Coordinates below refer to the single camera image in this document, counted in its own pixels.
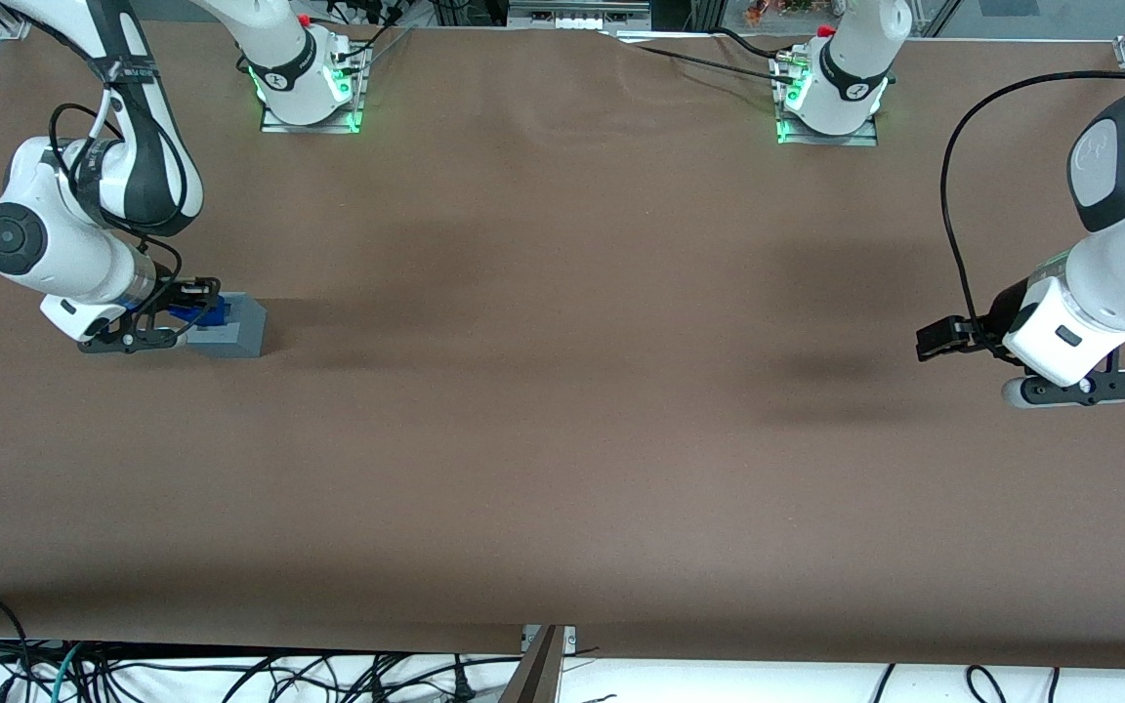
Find gray cube base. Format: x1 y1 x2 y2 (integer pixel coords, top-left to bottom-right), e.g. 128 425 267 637
182 293 268 358

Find brown table cover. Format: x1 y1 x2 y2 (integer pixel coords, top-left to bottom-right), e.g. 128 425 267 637
0 18 1125 673

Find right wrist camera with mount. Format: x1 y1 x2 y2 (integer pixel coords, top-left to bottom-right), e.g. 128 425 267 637
77 325 190 354

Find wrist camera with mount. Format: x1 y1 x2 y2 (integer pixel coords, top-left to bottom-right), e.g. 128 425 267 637
1002 371 1125 409
77 325 190 354

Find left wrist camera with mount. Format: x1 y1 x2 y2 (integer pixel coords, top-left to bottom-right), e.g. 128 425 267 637
1002 371 1125 409

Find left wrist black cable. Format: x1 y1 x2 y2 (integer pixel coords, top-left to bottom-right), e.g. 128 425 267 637
941 70 1125 328

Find black base cable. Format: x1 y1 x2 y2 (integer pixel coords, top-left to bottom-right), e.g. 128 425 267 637
323 0 417 69

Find short black table cable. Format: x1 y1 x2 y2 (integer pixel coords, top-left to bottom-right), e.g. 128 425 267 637
714 27 798 62

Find teal cable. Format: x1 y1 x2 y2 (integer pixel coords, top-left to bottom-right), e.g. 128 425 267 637
48 642 87 703

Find long black table cable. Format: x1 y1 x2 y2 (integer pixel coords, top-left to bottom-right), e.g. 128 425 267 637
616 39 798 84

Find tangled black floor cables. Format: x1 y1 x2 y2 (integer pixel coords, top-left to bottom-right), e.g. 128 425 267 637
30 649 524 703

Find aluminium frame rail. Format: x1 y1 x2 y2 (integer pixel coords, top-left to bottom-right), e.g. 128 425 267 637
507 0 653 30

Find small silver bracket plate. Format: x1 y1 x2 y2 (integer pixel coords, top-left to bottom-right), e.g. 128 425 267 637
521 625 578 653

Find aluminium post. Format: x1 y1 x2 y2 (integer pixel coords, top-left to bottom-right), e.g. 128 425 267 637
499 625 565 703

